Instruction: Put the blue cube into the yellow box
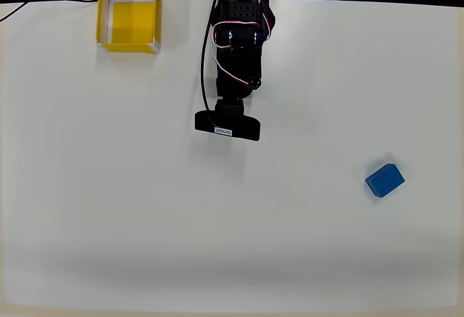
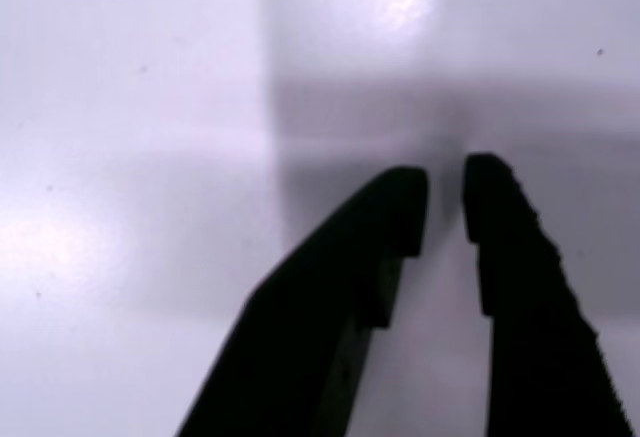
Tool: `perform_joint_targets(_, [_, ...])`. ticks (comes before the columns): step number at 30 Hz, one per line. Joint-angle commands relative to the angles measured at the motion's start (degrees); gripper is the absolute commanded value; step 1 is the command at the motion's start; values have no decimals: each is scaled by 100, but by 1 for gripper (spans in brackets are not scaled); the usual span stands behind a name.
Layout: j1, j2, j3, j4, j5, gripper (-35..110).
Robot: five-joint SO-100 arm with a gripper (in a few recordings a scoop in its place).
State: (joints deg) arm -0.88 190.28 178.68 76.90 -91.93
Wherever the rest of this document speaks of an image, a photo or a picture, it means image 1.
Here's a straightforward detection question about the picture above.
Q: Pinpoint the blue block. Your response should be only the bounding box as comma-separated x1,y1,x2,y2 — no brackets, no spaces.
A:
364,162,406,199

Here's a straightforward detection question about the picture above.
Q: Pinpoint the yellow open box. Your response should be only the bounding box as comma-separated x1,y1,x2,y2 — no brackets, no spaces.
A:
95,0,162,55

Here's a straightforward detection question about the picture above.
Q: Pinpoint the red white servo wire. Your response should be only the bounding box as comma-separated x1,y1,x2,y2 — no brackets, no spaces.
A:
211,20,262,88

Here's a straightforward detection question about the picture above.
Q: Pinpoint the black camera cable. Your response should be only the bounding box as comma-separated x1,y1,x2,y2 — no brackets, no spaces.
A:
199,0,220,130

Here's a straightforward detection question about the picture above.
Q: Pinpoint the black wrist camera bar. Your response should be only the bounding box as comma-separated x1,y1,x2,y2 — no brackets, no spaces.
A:
194,109,262,141

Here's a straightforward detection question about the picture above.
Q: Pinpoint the thin black cable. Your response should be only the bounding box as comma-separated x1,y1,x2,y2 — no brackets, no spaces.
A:
0,0,99,22

